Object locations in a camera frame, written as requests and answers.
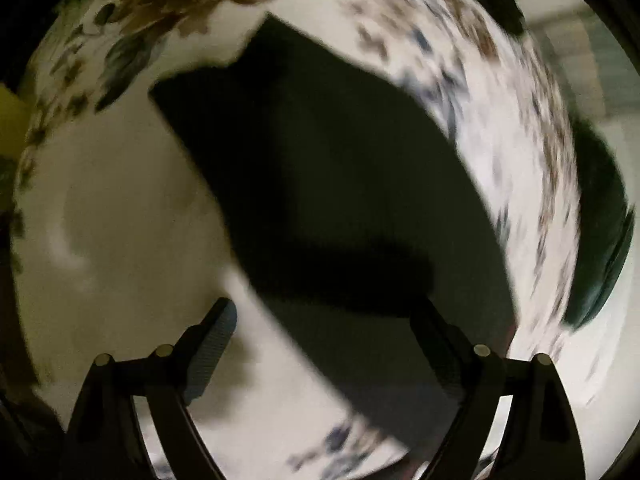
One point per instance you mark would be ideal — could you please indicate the floral blanket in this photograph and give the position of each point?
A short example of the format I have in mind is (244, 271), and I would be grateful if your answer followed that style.
(125, 235)

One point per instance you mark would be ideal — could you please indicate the grey striped sheet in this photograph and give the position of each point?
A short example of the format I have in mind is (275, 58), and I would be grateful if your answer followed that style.
(590, 65)

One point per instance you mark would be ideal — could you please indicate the black garment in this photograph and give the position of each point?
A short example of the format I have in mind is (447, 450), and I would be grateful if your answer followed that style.
(310, 160)

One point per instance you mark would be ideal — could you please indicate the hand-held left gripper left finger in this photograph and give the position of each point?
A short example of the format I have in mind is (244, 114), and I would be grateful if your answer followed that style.
(215, 340)

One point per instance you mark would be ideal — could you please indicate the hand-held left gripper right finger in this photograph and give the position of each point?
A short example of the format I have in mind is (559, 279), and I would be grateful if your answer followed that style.
(440, 360)

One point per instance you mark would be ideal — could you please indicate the yellow object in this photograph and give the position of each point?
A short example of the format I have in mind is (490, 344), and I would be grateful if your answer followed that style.
(10, 120)

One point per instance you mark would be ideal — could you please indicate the dark green cloth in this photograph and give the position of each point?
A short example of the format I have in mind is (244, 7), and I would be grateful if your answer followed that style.
(600, 230)

